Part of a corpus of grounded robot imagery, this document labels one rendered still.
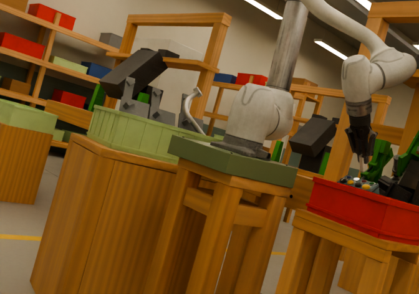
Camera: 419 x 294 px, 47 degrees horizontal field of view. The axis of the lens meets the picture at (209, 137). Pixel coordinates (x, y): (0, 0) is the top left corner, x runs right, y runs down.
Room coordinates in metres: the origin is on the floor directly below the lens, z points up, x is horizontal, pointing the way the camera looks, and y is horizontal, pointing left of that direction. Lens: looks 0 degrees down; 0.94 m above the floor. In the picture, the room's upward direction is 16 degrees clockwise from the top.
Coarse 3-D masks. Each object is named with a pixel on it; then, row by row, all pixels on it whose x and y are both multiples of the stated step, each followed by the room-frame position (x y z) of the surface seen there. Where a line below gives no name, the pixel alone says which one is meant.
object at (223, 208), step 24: (192, 192) 1.80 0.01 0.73; (216, 192) 1.68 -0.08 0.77; (240, 192) 1.68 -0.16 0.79; (168, 216) 1.86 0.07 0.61; (216, 216) 1.65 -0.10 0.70; (240, 216) 1.72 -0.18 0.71; (264, 216) 1.80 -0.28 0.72; (168, 240) 1.83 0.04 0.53; (216, 240) 1.65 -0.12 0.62; (264, 240) 1.80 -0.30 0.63; (168, 264) 1.84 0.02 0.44; (216, 264) 1.67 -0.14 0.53; (264, 264) 1.82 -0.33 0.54; (168, 288) 1.86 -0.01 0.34; (192, 288) 1.67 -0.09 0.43; (240, 288) 1.82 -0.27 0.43
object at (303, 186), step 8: (296, 176) 2.09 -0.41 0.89; (304, 176) 2.13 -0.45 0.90; (296, 184) 2.08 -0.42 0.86; (304, 184) 2.05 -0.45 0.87; (312, 184) 2.01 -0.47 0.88; (248, 192) 2.28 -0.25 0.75; (256, 192) 2.23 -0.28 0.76; (296, 192) 2.07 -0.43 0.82; (304, 192) 2.04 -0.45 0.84; (288, 200) 2.09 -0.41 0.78; (296, 200) 2.06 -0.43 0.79; (304, 200) 2.03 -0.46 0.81; (296, 208) 2.05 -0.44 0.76; (304, 208) 2.02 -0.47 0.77
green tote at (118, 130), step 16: (96, 112) 2.40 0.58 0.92; (112, 112) 2.17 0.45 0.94; (96, 128) 2.33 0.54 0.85; (112, 128) 2.13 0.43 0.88; (128, 128) 2.12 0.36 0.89; (144, 128) 2.16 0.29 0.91; (160, 128) 2.20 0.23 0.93; (176, 128) 2.23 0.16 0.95; (112, 144) 2.09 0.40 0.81; (128, 144) 2.13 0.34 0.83; (144, 144) 2.17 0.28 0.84; (160, 144) 2.21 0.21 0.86; (160, 160) 2.22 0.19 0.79; (176, 160) 2.25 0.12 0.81
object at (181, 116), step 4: (184, 96) 2.60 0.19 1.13; (188, 104) 2.60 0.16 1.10; (188, 108) 2.60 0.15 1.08; (180, 112) 2.57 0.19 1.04; (180, 116) 2.56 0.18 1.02; (184, 116) 2.57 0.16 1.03; (192, 116) 2.60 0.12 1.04; (180, 120) 2.55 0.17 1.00; (196, 120) 2.61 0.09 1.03; (200, 120) 2.63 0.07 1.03; (180, 124) 2.55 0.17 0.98; (188, 124) 2.58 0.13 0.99; (200, 124) 2.62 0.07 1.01; (184, 128) 2.55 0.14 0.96; (188, 128) 2.57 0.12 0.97; (192, 128) 2.58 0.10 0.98
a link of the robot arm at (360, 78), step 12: (348, 60) 1.65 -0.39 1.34; (360, 60) 1.63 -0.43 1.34; (348, 72) 1.65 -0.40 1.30; (360, 72) 1.63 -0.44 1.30; (372, 72) 1.65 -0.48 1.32; (348, 84) 1.66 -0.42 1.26; (360, 84) 1.65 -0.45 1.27; (372, 84) 1.66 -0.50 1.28; (348, 96) 1.69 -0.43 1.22; (360, 96) 1.67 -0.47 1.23
